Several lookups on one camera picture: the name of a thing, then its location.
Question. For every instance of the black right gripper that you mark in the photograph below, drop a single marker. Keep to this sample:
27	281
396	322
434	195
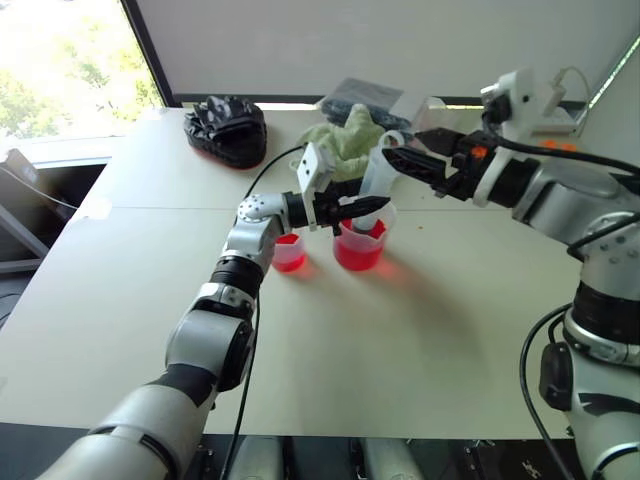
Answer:
470	165

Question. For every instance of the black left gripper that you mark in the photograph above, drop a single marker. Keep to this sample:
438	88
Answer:
325	210

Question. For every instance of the clear plastic measuring cup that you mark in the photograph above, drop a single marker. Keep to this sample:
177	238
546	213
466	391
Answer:
377	175

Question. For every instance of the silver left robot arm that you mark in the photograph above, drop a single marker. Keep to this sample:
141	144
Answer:
210	340

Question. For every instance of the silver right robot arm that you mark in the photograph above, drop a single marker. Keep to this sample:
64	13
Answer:
600	260

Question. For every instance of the plastic cup with red liquid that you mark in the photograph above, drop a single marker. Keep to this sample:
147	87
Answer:
357	250
289	252

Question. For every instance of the white cardboard box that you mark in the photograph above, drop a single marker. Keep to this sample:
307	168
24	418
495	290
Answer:
412	102

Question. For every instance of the light green cloth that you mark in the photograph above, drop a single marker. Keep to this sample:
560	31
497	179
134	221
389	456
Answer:
350	135

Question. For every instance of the black plastic package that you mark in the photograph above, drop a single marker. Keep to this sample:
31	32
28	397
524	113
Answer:
365	92

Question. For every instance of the black crumpled plastic bag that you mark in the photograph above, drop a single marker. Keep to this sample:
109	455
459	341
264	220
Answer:
227	130

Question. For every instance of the grey rounded shape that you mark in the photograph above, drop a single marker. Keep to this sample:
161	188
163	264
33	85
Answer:
395	460

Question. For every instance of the grey side desk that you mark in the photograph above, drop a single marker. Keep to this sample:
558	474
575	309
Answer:
30	210

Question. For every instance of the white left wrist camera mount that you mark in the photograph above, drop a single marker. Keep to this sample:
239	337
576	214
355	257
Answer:
311	170

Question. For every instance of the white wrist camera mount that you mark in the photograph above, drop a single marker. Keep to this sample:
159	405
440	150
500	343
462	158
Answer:
311	170
525	100

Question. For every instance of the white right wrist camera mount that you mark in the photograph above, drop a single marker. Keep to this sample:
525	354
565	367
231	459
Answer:
525	100

